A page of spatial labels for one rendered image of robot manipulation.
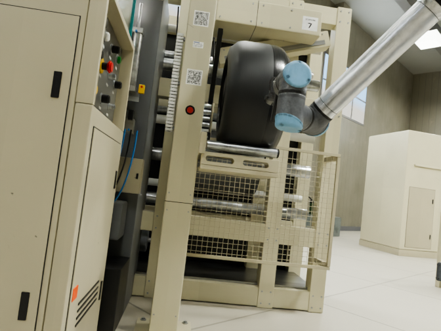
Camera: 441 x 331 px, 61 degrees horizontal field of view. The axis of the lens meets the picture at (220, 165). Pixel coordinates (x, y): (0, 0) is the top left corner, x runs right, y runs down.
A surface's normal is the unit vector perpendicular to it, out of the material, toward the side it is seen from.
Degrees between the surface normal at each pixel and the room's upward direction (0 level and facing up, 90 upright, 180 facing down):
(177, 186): 90
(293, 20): 90
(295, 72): 85
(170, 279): 90
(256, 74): 81
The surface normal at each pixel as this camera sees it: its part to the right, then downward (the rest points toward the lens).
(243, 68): -0.14, -0.32
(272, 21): 0.10, -0.05
